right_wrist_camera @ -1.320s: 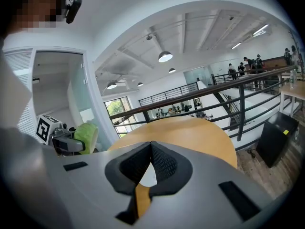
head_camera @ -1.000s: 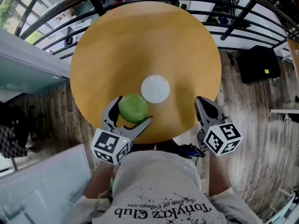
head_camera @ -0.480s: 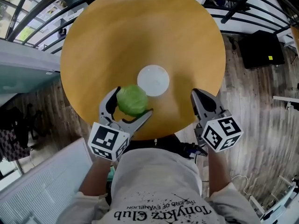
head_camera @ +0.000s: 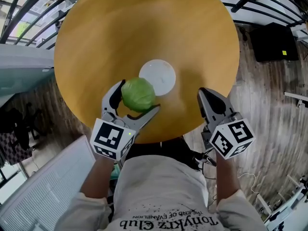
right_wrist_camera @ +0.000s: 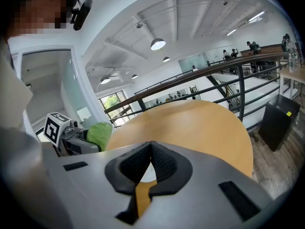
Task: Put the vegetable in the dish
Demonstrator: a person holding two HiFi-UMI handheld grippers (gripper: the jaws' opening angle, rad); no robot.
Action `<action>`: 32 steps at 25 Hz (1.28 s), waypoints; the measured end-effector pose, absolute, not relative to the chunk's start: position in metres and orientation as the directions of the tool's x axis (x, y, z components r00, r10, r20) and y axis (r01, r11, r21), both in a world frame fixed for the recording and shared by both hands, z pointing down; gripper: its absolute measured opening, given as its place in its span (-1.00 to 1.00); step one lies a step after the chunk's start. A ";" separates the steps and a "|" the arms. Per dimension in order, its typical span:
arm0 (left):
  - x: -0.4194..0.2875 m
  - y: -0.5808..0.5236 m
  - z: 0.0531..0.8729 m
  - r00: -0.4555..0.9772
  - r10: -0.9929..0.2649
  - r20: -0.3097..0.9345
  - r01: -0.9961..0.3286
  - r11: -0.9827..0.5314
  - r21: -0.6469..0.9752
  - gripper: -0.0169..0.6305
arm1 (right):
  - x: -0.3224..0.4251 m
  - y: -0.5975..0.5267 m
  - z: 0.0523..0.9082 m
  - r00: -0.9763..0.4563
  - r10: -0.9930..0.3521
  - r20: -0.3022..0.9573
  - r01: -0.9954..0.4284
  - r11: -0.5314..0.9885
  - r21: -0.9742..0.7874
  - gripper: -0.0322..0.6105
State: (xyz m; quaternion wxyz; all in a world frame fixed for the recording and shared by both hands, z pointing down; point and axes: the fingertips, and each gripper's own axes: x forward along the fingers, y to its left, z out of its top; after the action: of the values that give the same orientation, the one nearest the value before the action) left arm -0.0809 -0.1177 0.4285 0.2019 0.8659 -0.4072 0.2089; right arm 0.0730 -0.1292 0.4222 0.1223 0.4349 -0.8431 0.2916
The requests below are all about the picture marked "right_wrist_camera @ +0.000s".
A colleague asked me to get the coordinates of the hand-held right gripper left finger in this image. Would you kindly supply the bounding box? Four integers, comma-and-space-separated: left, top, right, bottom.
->
46, 141, 153, 229

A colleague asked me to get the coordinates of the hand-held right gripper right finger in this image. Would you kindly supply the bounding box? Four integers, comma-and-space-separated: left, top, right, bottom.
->
139, 141, 273, 229

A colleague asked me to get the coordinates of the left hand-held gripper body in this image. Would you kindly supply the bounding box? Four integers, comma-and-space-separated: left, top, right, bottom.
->
35, 112, 101, 157

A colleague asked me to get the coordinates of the green leafy vegetable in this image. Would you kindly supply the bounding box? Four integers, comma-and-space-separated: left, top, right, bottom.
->
86, 122, 113, 152

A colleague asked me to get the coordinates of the white dish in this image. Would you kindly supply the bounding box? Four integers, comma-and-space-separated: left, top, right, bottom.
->
140, 165, 157, 184

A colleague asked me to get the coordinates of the black-framed window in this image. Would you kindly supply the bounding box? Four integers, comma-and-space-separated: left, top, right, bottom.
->
98, 91, 134, 126

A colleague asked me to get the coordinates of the black cabinet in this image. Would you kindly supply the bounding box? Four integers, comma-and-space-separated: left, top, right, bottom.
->
258, 94, 301, 153

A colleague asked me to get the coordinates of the black staircase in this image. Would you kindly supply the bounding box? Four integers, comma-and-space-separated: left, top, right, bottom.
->
206, 74, 241, 113

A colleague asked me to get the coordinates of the wooden desk with white legs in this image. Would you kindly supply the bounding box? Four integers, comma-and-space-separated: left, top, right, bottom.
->
279, 65, 305, 102

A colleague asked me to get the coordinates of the clear plastic bottle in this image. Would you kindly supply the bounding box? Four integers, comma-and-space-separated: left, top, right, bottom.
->
288, 53, 296, 73

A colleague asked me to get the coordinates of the long ceiling strip light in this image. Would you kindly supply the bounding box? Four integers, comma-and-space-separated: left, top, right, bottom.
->
247, 10, 265, 24

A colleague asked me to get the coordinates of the glass door with white frame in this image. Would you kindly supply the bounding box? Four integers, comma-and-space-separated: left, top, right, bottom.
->
10, 45, 101, 143

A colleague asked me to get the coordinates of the black head-worn camera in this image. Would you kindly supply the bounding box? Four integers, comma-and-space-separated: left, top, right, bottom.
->
70, 0, 94, 31

